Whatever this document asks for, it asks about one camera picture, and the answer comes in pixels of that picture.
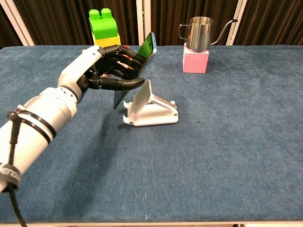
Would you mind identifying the black pleated curtain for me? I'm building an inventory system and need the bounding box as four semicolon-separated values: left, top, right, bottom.
0;0;303;48

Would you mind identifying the white slanted frame post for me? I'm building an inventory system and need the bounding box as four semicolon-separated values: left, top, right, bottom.
226;0;248;46
0;0;36;46

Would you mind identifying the white phone stand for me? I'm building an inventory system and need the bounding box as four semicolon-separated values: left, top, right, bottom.
123;79;179;126

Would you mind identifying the green toy block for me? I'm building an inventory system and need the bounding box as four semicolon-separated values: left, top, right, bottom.
89;8;119;40

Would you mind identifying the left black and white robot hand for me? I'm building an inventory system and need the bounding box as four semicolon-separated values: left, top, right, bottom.
58;44;145;105

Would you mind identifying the steel gooseneck pitcher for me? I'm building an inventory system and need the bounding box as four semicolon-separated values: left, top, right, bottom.
178;16;239;53

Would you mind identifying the yellow toy block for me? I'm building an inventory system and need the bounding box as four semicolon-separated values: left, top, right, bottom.
92;34;121;47

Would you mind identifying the pink cube block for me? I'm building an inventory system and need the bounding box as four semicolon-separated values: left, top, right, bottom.
183;43;209;74

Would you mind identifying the white upright frame post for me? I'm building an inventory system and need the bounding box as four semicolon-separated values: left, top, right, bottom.
136;0;152;46

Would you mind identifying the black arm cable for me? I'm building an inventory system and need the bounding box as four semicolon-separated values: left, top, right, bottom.
6;110;27;227

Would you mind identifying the blue felt table cloth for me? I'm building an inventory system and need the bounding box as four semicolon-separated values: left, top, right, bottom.
0;44;303;224

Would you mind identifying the black smartphone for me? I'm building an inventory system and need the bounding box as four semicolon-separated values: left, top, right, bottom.
113;32;158;110

